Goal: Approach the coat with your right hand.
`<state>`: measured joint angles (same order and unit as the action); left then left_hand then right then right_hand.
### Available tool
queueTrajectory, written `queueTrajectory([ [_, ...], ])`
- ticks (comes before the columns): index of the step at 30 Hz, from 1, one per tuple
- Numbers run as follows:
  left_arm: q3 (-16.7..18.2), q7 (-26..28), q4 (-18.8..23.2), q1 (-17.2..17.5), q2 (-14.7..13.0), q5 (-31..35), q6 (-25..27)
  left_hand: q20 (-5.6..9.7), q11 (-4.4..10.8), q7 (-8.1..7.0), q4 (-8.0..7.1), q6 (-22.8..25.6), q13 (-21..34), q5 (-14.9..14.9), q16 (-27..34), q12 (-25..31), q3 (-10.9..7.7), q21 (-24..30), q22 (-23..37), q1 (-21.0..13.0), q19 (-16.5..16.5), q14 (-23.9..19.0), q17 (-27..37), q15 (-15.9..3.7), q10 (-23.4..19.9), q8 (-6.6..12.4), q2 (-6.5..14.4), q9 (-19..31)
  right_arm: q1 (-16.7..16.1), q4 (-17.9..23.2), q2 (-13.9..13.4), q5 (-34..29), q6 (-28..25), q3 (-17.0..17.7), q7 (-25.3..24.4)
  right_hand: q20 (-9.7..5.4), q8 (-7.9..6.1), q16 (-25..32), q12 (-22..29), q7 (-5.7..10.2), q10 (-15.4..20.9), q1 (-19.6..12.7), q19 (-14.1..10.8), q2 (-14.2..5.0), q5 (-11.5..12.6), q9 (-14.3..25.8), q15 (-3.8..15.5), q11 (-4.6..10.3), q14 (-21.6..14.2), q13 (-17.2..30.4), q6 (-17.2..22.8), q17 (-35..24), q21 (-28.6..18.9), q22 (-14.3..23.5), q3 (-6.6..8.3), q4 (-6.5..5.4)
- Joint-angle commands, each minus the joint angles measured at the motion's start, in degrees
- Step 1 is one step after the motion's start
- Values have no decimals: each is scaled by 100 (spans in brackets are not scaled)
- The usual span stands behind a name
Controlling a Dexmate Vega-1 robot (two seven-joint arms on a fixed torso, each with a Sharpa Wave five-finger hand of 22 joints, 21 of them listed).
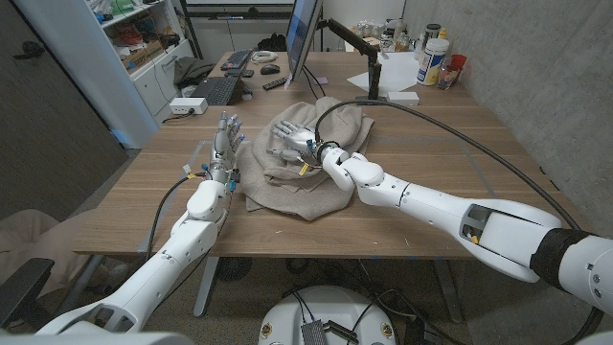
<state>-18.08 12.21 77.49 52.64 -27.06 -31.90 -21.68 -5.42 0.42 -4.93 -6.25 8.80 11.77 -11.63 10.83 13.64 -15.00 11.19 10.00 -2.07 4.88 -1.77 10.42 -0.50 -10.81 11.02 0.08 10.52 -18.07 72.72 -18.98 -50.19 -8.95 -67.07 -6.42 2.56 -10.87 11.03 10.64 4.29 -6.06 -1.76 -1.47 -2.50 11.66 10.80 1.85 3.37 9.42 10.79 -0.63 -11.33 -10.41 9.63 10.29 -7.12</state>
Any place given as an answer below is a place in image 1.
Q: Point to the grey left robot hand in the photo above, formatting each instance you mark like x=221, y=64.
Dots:
x=224, y=148

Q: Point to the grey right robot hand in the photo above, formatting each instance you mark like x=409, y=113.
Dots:
x=301, y=144

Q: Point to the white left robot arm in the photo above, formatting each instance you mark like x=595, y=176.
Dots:
x=187, y=235

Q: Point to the beige coat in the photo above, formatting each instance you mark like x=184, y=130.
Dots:
x=287, y=196

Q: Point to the white power box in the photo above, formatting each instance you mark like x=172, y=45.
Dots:
x=188, y=105

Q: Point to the black keyboard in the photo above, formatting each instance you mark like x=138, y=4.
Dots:
x=215, y=90
x=236, y=60

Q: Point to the black remote control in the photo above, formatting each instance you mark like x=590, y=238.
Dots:
x=275, y=83

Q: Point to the black computer mouse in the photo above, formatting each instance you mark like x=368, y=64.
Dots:
x=269, y=69

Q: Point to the olive green jacket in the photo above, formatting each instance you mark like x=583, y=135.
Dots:
x=191, y=69

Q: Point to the black bag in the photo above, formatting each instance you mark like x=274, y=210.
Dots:
x=273, y=43

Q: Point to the computer monitor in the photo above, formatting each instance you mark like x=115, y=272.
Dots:
x=301, y=33

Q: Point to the small flat white box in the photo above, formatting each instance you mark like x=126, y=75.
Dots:
x=404, y=97

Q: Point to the white paper sheet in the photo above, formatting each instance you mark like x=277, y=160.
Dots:
x=395, y=72

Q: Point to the cardboard box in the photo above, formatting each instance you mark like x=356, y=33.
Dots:
x=141, y=55

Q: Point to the grey metal table leg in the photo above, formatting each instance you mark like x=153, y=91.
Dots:
x=447, y=292
x=206, y=287

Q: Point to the white shelf cabinet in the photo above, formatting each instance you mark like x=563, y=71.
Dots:
x=96, y=67

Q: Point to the white wipes canister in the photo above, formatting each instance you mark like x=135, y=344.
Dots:
x=432, y=62

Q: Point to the clear glass jar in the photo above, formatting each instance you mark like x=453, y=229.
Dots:
x=447, y=77

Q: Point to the white robot torso base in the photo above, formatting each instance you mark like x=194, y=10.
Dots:
x=330, y=306

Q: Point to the red cup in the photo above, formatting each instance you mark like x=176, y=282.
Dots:
x=459, y=61

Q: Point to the beige trousers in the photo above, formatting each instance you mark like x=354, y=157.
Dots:
x=43, y=244

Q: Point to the black chair armrest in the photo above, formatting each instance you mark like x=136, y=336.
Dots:
x=21, y=287

